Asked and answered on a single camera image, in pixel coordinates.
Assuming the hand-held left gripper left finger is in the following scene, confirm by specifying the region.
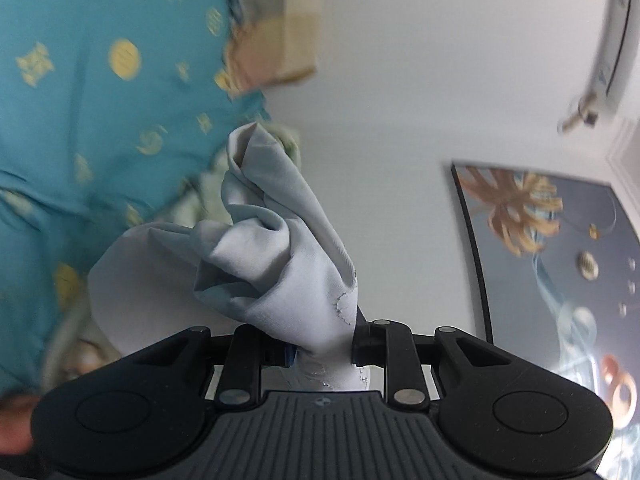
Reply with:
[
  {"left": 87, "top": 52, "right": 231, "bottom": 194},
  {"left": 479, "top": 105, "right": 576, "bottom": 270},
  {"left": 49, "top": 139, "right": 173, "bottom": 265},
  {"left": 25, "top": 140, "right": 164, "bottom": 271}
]
[{"left": 122, "top": 325, "right": 298, "bottom": 407}]

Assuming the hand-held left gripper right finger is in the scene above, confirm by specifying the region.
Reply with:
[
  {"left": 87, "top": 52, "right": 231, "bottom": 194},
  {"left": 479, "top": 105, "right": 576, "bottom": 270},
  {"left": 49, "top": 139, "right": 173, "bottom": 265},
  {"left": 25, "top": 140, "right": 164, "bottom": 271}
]
[{"left": 350, "top": 319, "right": 521, "bottom": 407}]

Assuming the white shirt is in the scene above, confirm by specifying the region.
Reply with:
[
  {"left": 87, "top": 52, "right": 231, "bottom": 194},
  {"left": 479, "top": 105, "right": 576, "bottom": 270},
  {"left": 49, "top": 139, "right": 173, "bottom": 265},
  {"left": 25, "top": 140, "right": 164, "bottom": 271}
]
[{"left": 89, "top": 122, "right": 373, "bottom": 393}]

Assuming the teal patterned blanket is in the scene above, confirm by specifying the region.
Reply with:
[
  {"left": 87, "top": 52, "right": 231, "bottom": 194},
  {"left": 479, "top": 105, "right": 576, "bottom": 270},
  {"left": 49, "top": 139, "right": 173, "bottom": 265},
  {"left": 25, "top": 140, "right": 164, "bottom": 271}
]
[{"left": 0, "top": 0, "right": 273, "bottom": 396}]

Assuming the air conditioner pipe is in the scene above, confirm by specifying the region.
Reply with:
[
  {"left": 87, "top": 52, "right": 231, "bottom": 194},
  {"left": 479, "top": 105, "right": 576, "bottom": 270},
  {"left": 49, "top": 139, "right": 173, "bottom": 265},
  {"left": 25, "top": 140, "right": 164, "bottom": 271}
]
[{"left": 557, "top": 92, "right": 601, "bottom": 134}]

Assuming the plaid pillow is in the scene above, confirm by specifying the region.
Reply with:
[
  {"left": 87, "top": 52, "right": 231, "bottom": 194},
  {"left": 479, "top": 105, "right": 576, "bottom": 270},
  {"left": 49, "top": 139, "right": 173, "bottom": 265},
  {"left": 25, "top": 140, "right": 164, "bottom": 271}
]
[{"left": 220, "top": 0, "right": 321, "bottom": 96}]

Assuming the white air conditioner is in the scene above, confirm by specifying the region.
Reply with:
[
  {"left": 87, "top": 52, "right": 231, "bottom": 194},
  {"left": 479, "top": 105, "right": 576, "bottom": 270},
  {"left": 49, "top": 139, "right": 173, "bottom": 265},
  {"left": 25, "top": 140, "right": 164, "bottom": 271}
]
[{"left": 587, "top": 0, "right": 640, "bottom": 113}]

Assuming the framed wall painting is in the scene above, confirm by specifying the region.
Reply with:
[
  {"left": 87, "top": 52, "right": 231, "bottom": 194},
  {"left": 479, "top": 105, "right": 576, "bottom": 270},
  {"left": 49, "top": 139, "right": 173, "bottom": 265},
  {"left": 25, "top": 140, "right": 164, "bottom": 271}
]
[{"left": 451, "top": 160, "right": 640, "bottom": 480}]

